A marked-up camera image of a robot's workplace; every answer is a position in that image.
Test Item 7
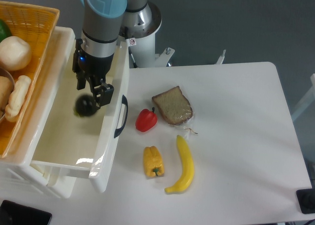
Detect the black device bottom right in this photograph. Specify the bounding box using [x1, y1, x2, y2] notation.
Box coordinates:
[296, 189, 315, 214]

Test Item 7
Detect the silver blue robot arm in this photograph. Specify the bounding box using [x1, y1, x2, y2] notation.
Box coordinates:
[72, 0, 175, 116]

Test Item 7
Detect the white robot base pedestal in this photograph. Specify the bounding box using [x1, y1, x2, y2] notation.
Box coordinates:
[119, 2, 175, 68]

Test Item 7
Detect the yellow bell pepper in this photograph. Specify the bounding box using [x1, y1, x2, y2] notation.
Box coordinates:
[143, 146, 164, 178]

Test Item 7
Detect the round white bun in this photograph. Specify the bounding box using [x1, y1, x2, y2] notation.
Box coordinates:
[0, 36, 32, 71]

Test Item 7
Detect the white plastic drawer cabinet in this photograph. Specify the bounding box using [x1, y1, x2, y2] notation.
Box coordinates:
[0, 27, 75, 199]

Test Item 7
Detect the wrapped brown bread slice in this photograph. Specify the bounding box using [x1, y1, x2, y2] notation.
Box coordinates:
[152, 86, 198, 135]

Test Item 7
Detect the dark blue drawer handle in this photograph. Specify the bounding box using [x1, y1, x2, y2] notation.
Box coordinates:
[114, 95, 128, 138]

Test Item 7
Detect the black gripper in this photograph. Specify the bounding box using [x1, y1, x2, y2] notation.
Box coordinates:
[72, 38, 114, 109]

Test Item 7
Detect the tan bread loaf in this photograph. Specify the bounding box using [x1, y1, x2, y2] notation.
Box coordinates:
[0, 76, 14, 112]

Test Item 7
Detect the yellow banana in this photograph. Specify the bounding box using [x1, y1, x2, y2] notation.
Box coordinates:
[164, 135, 195, 194]

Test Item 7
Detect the open white upper drawer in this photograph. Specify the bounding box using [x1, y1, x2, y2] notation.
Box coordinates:
[31, 42, 129, 198]

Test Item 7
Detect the red bell pepper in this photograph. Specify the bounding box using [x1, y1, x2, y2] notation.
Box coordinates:
[135, 107, 158, 132]

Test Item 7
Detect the black device bottom left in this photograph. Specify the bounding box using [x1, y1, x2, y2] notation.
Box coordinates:
[0, 200, 52, 225]

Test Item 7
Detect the dark purple mangosteen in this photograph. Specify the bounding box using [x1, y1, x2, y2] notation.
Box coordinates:
[73, 94, 97, 117]

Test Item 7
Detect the orange plastic basket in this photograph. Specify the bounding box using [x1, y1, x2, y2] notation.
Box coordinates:
[0, 1, 60, 158]

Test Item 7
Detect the green vegetable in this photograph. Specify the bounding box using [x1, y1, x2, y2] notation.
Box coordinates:
[0, 19, 12, 42]

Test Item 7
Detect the pale twisted bread roll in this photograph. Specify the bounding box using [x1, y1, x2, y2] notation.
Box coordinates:
[5, 75, 31, 122]

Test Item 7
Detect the black device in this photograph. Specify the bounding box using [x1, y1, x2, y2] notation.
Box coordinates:
[0, 200, 52, 225]
[296, 189, 315, 214]

